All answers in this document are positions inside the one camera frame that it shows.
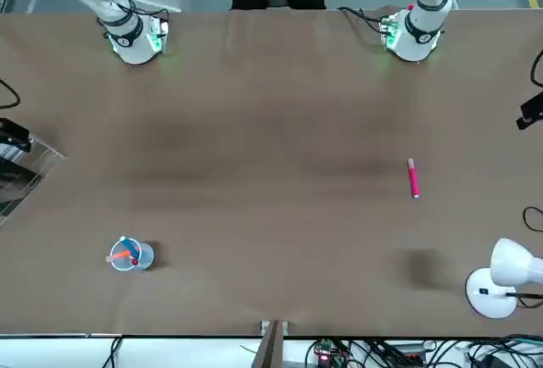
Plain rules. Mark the white desk lamp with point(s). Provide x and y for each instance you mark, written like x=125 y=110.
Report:
x=509 y=262

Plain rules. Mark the pink marker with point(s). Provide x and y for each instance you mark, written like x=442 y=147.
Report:
x=413 y=179

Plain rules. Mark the green circuit board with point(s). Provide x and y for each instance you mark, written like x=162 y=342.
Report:
x=324 y=357

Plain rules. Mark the clear acrylic storage rack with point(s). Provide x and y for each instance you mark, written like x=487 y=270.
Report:
x=46 y=160

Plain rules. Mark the grey power strip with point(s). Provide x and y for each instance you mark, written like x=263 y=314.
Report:
x=409 y=355

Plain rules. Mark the clear pen cup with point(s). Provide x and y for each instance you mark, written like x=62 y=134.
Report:
x=146 y=258

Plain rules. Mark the blue pen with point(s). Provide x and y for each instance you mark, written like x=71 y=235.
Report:
x=133 y=249

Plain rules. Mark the metal frame post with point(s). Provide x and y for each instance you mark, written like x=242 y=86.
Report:
x=271 y=347

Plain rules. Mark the orange pen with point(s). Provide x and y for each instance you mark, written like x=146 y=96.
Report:
x=123 y=254

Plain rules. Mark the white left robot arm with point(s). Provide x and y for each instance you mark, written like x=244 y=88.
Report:
x=428 y=16

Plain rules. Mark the red capped pen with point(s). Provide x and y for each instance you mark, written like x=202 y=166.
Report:
x=135 y=262

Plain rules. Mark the white book blue print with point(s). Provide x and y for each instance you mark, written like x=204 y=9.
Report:
x=10 y=154

